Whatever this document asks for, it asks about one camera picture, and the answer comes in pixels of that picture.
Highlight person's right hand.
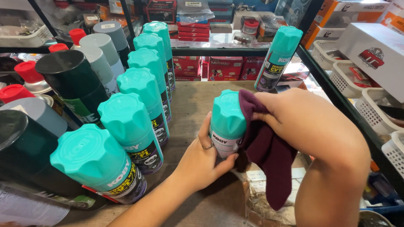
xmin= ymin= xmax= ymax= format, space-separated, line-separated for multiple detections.
xmin=252 ymin=88 xmax=343 ymax=158

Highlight person's left hand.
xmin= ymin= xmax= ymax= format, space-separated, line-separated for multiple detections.
xmin=173 ymin=111 xmax=239 ymax=193

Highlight teal-capped spray can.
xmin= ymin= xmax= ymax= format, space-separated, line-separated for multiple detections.
xmin=209 ymin=90 xmax=247 ymax=159
xmin=254 ymin=26 xmax=303 ymax=93

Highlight maroon cleaning cloth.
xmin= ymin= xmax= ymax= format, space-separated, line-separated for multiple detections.
xmin=235 ymin=89 xmax=299 ymax=211

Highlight red cardboard parts box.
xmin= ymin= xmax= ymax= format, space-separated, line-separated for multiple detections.
xmin=173 ymin=56 xmax=202 ymax=82
xmin=241 ymin=57 xmax=266 ymax=81
xmin=208 ymin=57 xmax=243 ymax=81

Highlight red-lidded clear jar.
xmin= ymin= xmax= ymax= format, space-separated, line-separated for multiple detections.
xmin=242 ymin=18 xmax=260 ymax=36

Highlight white plastic basket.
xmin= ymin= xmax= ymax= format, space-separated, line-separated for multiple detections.
xmin=355 ymin=88 xmax=404 ymax=135
xmin=0 ymin=25 xmax=54 ymax=48
xmin=311 ymin=40 xmax=348 ymax=70
xmin=381 ymin=131 xmax=404 ymax=178
xmin=328 ymin=61 xmax=382 ymax=99

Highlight handwritten paper notes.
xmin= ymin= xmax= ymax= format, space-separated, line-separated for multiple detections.
xmin=246 ymin=167 xmax=307 ymax=196

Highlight orange and white carton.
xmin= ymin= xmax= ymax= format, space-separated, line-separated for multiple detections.
xmin=312 ymin=0 xmax=390 ymax=28
xmin=380 ymin=0 xmax=404 ymax=35
xmin=301 ymin=25 xmax=346 ymax=49

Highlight red and white packet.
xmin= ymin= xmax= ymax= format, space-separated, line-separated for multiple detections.
xmin=349 ymin=67 xmax=373 ymax=88

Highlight stack of red packets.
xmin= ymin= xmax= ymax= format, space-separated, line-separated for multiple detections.
xmin=177 ymin=21 xmax=210 ymax=42

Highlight clear plastic packet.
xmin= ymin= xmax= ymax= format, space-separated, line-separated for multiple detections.
xmin=177 ymin=0 xmax=215 ymax=23

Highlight white box with logo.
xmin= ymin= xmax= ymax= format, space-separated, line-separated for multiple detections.
xmin=335 ymin=23 xmax=404 ymax=103

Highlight black and red box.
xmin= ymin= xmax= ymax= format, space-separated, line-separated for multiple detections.
xmin=146 ymin=0 xmax=177 ymax=24

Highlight row of teal spray cans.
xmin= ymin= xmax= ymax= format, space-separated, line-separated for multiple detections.
xmin=50 ymin=21 xmax=176 ymax=205

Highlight blue plastic crate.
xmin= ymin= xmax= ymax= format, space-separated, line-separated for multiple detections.
xmin=361 ymin=173 xmax=404 ymax=218

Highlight grey-capped spray can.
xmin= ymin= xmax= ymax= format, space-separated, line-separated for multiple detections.
xmin=0 ymin=97 xmax=68 ymax=137
xmin=74 ymin=47 xmax=119 ymax=96
xmin=93 ymin=20 xmax=130 ymax=68
xmin=79 ymin=33 xmax=126 ymax=78

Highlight black-capped dark spray can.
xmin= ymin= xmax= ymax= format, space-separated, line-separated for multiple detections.
xmin=35 ymin=50 xmax=109 ymax=128
xmin=0 ymin=110 xmax=109 ymax=211

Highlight red-capped silver spray can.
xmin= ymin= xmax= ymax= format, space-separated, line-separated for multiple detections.
xmin=14 ymin=61 xmax=52 ymax=95
xmin=0 ymin=84 xmax=54 ymax=106
xmin=69 ymin=28 xmax=87 ymax=50
xmin=48 ymin=43 xmax=69 ymax=53

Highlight printed paper sheet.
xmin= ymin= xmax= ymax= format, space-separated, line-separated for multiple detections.
xmin=0 ymin=184 xmax=70 ymax=227

